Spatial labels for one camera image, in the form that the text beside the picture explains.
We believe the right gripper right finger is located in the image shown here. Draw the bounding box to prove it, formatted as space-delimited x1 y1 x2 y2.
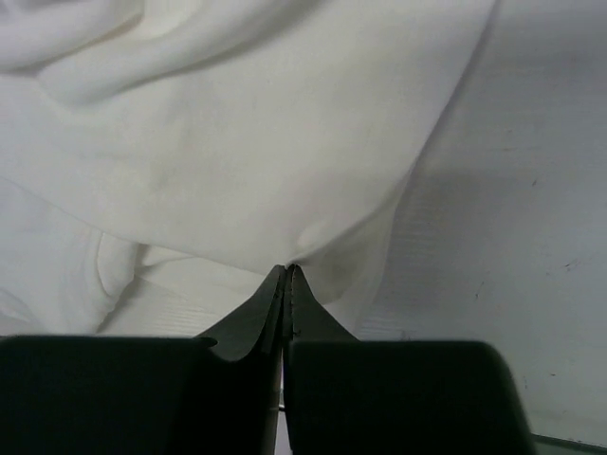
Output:
284 265 535 454

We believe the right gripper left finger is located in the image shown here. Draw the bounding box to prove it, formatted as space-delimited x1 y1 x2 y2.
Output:
1 266 286 454

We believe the plain white t shirt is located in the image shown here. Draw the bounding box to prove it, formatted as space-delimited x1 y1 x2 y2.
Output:
1 1 495 336

